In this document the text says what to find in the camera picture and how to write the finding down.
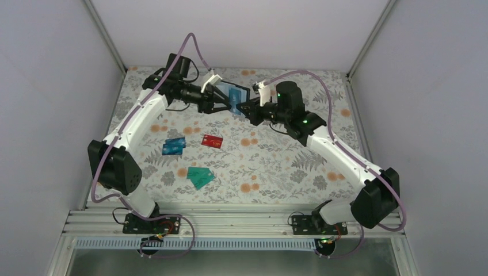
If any blue credit card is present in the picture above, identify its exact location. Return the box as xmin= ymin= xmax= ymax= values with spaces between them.
xmin=228 ymin=87 xmax=247 ymax=116
xmin=162 ymin=144 xmax=184 ymax=155
xmin=164 ymin=137 xmax=186 ymax=148

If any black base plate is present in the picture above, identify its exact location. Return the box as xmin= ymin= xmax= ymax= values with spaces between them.
xmin=288 ymin=214 xmax=348 ymax=235
xmin=122 ymin=214 xmax=181 ymax=235

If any slotted cable duct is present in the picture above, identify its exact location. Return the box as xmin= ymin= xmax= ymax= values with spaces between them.
xmin=74 ymin=237 xmax=315 ymax=251

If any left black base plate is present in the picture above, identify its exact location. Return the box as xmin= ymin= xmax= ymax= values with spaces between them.
xmin=122 ymin=214 xmax=181 ymax=235

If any floral table mat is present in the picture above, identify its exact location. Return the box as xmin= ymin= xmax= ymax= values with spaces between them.
xmin=86 ymin=66 xmax=376 ymax=205

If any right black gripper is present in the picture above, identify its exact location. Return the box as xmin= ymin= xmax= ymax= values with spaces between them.
xmin=236 ymin=97 xmax=289 ymax=126

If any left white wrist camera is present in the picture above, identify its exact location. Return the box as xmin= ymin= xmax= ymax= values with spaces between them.
xmin=200 ymin=69 xmax=223 ymax=94

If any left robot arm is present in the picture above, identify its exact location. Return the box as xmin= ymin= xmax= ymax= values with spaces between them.
xmin=87 ymin=53 xmax=231 ymax=233

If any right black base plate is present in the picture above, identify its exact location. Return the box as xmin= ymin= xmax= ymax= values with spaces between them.
xmin=288 ymin=214 xmax=348 ymax=235

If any red credit card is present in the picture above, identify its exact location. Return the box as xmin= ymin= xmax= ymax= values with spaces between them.
xmin=201 ymin=134 xmax=223 ymax=149

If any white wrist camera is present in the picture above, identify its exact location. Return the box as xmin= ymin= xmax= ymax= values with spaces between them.
xmin=200 ymin=69 xmax=223 ymax=94
xmin=252 ymin=80 xmax=272 ymax=107

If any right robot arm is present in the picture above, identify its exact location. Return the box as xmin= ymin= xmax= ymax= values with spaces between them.
xmin=237 ymin=81 xmax=399 ymax=234

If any black leather card holder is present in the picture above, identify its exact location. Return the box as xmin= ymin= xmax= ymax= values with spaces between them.
xmin=216 ymin=81 xmax=250 ymax=116

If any aluminium mounting rail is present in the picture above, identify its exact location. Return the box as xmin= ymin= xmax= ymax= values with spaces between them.
xmin=63 ymin=207 xmax=406 ymax=237

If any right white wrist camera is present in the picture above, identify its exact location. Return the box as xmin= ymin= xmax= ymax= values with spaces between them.
xmin=252 ymin=80 xmax=272 ymax=107

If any teal credit card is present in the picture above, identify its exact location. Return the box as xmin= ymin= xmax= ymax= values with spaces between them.
xmin=186 ymin=167 xmax=212 ymax=181
xmin=192 ymin=168 xmax=215 ymax=190

